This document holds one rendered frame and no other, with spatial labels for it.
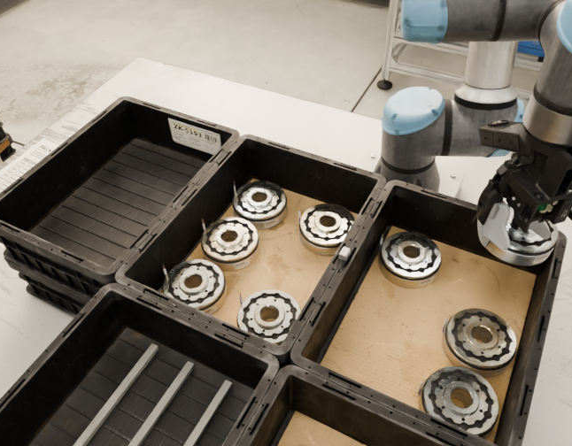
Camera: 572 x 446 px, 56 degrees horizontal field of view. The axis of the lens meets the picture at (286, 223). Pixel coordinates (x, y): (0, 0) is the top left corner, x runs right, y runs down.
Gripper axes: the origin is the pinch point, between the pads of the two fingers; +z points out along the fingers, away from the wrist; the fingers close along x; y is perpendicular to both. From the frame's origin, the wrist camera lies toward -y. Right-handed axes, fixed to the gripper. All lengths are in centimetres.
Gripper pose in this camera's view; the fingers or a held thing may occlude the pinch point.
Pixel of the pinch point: (498, 232)
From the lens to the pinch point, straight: 83.3
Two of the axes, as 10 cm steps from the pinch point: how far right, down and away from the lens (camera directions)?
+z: 0.2, 6.8, 7.4
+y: 2.9, 7.0, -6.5
